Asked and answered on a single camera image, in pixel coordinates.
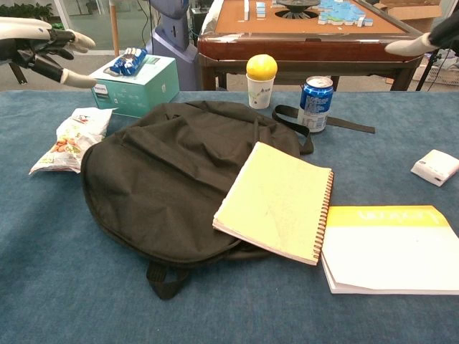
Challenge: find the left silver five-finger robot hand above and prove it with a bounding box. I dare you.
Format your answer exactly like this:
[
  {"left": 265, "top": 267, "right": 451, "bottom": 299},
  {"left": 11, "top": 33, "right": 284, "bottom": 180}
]
[{"left": 0, "top": 16, "right": 98, "bottom": 89}]

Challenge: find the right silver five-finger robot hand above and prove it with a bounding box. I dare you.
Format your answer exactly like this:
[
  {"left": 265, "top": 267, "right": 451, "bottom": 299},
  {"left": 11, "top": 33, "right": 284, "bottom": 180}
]
[{"left": 384, "top": 14, "right": 459, "bottom": 57}]

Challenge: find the black fabric backpack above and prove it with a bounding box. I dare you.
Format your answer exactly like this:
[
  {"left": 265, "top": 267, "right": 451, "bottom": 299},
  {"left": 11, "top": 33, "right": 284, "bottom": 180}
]
[{"left": 80, "top": 100, "right": 377, "bottom": 301}]

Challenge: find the spiral bound paper notebook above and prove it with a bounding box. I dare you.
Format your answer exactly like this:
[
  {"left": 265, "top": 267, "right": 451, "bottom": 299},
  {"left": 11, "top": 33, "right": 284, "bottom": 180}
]
[{"left": 212, "top": 141, "right": 335, "bottom": 267}]

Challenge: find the white snack bag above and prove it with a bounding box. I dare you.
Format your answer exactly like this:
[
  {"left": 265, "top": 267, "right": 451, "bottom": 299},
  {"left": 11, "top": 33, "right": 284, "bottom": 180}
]
[{"left": 28, "top": 107, "right": 118, "bottom": 176}]

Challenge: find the row of green plants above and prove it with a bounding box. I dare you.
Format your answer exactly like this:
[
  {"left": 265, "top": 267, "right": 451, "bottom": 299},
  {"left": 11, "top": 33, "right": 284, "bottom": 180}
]
[{"left": 0, "top": 2, "right": 55, "bottom": 22}]

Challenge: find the black tripod stand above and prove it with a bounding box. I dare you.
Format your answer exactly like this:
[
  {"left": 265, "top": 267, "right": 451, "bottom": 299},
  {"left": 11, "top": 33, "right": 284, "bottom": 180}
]
[{"left": 415, "top": 48, "right": 440, "bottom": 92}]

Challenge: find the brown cardboard box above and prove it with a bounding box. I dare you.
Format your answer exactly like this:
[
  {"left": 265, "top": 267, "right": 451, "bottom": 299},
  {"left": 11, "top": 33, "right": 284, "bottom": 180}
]
[{"left": 372, "top": 0, "right": 444, "bottom": 34}]

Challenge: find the white plastic basket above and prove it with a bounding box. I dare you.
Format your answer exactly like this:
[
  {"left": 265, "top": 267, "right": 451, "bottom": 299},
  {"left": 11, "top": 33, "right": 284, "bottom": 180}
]
[{"left": 412, "top": 49, "right": 459, "bottom": 87}]

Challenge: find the pile of blue mahjong tiles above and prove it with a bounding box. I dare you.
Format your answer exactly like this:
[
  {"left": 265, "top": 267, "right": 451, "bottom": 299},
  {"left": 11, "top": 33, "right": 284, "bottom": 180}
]
[{"left": 317, "top": 0, "right": 374, "bottom": 28}]

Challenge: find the brown mahjong table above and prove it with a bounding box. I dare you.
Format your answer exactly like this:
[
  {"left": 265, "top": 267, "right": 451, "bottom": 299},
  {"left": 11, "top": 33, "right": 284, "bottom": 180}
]
[{"left": 197, "top": 0, "right": 431, "bottom": 92}]

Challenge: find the blue cookie packet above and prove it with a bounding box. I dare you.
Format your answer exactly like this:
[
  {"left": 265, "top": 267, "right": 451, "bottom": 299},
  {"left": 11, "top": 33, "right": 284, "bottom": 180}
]
[{"left": 109, "top": 47, "right": 148, "bottom": 77}]

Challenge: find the blue drink can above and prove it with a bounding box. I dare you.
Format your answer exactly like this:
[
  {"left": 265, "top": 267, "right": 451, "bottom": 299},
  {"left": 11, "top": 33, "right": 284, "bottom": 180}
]
[{"left": 297, "top": 75, "right": 334, "bottom": 134}]

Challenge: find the black table centre dome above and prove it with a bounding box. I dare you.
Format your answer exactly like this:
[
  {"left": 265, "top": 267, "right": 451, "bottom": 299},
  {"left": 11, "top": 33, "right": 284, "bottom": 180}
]
[{"left": 274, "top": 0, "right": 322, "bottom": 19}]

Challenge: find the small white box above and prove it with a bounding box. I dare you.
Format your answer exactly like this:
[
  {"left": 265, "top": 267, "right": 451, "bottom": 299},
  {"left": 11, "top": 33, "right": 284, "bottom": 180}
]
[{"left": 410, "top": 149, "right": 459, "bottom": 188}]

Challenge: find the teal cardboard box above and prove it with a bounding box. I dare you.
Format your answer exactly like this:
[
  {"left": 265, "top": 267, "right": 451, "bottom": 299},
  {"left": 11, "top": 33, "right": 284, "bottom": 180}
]
[{"left": 88, "top": 54, "right": 180, "bottom": 119}]

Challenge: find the yellow round fruit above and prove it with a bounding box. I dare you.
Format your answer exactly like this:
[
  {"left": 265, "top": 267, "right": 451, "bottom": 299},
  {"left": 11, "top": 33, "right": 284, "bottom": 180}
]
[{"left": 245, "top": 54, "right": 278, "bottom": 82}]

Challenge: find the white paper cup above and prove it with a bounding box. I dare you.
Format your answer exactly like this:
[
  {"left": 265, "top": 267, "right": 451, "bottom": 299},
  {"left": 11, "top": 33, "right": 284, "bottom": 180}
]
[{"left": 246, "top": 73, "right": 275, "bottom": 110}]

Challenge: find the white book with yellow band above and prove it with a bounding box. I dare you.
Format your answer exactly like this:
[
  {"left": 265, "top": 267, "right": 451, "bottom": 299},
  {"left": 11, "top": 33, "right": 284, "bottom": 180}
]
[{"left": 320, "top": 204, "right": 459, "bottom": 296}]

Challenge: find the blue table cloth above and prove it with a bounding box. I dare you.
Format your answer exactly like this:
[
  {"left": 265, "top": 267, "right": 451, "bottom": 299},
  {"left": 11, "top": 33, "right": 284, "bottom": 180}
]
[{"left": 0, "top": 90, "right": 459, "bottom": 344}]

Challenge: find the brown wooden post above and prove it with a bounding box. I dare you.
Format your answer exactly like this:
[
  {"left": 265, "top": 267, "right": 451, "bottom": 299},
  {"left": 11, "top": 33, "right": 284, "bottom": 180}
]
[{"left": 109, "top": 0, "right": 120, "bottom": 57}]

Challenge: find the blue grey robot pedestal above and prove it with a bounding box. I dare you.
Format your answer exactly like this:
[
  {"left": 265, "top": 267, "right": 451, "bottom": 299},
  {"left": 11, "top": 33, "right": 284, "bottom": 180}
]
[{"left": 145, "top": 0, "right": 202, "bottom": 92}]

